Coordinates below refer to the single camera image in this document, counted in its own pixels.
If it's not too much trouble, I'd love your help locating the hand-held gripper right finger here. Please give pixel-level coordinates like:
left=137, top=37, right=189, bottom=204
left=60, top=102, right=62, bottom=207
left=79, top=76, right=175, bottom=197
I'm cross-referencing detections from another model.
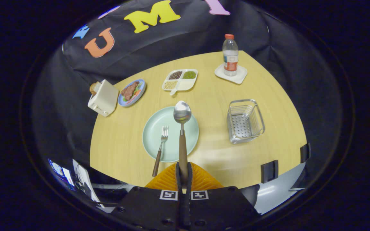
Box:
left=184, top=162, right=260, bottom=231

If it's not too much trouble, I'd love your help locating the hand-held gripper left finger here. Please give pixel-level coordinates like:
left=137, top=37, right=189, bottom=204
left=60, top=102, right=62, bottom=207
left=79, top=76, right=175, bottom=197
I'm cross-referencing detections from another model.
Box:
left=110, top=162, right=184, bottom=231

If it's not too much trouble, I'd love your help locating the wooden-handled metal fork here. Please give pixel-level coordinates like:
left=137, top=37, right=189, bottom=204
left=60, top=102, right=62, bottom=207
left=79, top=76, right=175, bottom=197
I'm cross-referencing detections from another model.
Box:
left=152, top=125, right=169, bottom=178

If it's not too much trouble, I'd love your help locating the wooden-handled metal spoon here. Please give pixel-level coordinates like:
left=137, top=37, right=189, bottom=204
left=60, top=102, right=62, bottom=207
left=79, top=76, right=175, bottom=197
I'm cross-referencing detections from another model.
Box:
left=173, top=100, right=192, bottom=193

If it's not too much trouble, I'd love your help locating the black table clamp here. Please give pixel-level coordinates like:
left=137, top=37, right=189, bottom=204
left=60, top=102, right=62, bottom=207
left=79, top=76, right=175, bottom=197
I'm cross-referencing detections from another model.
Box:
left=300, top=143, right=311, bottom=164
left=261, top=160, right=279, bottom=184

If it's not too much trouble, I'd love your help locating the white sheet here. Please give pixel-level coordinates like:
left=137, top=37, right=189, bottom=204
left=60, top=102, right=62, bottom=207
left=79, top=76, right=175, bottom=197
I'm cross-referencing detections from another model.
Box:
left=72, top=159, right=116, bottom=213

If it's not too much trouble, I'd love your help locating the pale green plate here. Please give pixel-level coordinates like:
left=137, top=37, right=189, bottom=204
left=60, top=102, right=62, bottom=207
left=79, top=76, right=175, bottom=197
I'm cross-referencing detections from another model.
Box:
left=142, top=106, right=200, bottom=163

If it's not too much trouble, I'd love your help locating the bright screen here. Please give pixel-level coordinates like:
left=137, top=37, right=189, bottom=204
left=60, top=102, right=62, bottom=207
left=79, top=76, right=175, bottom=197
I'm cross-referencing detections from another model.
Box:
left=48, top=158, right=76, bottom=190

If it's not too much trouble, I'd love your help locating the blue food plate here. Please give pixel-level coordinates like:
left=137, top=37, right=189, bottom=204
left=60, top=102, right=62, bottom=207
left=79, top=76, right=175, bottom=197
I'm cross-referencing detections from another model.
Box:
left=118, top=79, right=146, bottom=107

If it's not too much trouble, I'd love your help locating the cream toaster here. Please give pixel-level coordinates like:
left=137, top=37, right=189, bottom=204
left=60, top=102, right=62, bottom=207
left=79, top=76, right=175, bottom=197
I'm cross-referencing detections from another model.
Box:
left=88, top=79, right=119, bottom=117

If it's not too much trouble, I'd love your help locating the brown meat piece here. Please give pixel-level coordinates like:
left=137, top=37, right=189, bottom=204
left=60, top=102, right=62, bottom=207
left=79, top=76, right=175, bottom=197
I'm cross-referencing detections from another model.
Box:
left=121, top=81, right=140, bottom=101

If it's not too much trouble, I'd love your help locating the white divided bean tray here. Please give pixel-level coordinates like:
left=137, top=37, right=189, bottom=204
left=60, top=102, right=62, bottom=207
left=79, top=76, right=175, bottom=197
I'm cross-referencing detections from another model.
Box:
left=162, top=69, right=198, bottom=96

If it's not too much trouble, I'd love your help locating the white square coaster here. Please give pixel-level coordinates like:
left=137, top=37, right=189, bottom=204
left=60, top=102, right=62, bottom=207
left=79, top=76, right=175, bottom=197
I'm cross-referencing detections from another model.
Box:
left=214, top=64, right=248, bottom=85

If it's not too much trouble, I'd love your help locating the clear red-capped water bottle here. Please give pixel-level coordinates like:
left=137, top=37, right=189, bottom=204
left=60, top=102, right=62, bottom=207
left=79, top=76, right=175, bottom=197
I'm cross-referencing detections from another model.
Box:
left=222, top=34, right=239, bottom=77

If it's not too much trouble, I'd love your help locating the black backdrop cloth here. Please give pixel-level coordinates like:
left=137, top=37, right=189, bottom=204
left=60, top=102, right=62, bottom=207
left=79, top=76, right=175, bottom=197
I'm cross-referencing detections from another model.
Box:
left=31, top=0, right=344, bottom=193

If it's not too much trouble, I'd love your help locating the metal wire basket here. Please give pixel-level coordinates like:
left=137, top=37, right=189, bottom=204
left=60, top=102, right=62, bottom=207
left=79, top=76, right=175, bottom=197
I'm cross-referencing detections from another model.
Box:
left=226, top=98, right=266, bottom=144

